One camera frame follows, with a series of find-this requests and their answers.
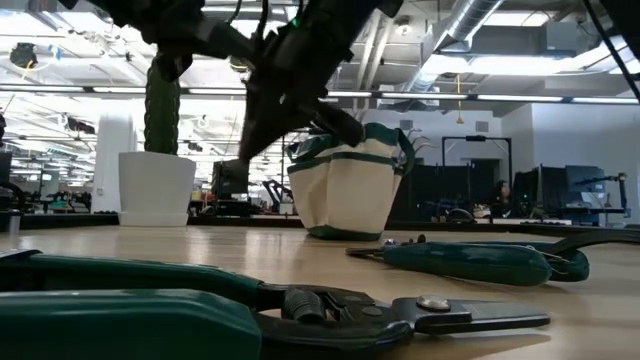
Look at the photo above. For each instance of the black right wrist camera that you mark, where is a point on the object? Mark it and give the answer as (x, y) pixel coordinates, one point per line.
(345, 127)

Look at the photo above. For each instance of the black ceiling device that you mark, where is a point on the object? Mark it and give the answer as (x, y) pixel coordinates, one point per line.
(22, 55)

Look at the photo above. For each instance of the black background monitor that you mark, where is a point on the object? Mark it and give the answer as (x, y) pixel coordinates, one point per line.
(231, 180)

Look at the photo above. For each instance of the black gantry frame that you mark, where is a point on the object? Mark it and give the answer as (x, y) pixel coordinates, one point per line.
(475, 138)

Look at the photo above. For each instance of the white plant pot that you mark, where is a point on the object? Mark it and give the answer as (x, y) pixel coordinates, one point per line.
(155, 190)

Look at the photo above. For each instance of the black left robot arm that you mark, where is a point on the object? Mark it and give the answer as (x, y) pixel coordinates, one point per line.
(150, 20)

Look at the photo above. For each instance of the green straight-blade garden shears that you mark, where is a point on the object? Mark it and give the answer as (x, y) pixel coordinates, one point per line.
(125, 325)

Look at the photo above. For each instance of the beige green gardening bag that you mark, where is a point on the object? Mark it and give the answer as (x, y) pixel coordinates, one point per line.
(350, 195)

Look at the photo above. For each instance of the black partition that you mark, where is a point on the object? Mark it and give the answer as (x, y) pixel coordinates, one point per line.
(435, 190)

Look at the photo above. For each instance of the black background robot arm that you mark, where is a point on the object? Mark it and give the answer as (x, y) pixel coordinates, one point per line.
(277, 192)

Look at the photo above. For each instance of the black aluminium table frame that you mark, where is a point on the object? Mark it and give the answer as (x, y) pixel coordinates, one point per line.
(225, 221)

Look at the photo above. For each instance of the dark background monitor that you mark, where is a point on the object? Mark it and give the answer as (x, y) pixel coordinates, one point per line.
(585, 180)
(550, 192)

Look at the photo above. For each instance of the grey metal cylinder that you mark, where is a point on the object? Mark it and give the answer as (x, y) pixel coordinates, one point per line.
(14, 224)

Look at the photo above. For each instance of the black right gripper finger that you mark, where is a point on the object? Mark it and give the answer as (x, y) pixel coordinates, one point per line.
(270, 125)

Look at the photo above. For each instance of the person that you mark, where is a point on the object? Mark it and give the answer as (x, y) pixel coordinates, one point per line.
(502, 192)

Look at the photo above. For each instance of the green cactus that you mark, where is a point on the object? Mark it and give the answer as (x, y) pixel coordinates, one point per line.
(162, 120)

